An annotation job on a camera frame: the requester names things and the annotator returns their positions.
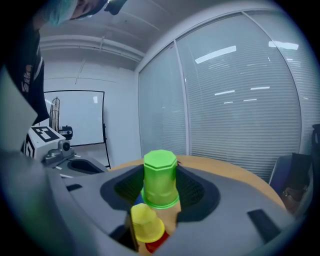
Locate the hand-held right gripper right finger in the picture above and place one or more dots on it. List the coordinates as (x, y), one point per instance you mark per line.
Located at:
(225, 220)

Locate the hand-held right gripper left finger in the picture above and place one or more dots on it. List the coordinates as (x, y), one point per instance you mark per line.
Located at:
(75, 212)

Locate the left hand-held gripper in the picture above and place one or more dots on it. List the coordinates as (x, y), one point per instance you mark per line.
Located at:
(45, 142)

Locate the blue plastic cup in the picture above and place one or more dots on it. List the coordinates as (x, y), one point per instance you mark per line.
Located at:
(139, 199)

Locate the yellow plastic cup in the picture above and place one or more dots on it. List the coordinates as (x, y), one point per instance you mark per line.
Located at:
(147, 225)

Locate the red plastic cup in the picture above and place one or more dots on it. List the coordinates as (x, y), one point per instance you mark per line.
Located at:
(156, 246)

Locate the green paper cup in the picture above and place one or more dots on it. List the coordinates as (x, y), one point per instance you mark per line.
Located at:
(160, 180)

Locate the whiteboard with black stand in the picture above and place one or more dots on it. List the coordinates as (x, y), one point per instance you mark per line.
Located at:
(80, 117)

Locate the blue chair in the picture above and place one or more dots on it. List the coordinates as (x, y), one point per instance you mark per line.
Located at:
(280, 175)

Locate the brown handbag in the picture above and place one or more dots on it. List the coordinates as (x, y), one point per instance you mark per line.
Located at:
(292, 197)

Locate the black jacket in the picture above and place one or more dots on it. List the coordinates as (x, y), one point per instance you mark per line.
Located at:
(300, 170)

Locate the person's black shirt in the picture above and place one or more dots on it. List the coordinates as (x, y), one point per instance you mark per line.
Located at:
(27, 62)

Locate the black office chair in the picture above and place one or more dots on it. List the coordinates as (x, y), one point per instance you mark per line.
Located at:
(315, 140)

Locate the green hair cap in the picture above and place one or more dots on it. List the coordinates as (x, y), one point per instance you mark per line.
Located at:
(60, 12)

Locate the person's face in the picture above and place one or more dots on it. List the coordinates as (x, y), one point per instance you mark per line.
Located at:
(85, 10)

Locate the black camera on tripod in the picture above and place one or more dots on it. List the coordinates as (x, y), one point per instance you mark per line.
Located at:
(67, 132)

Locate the black head camera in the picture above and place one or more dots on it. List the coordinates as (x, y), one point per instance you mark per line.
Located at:
(115, 6)

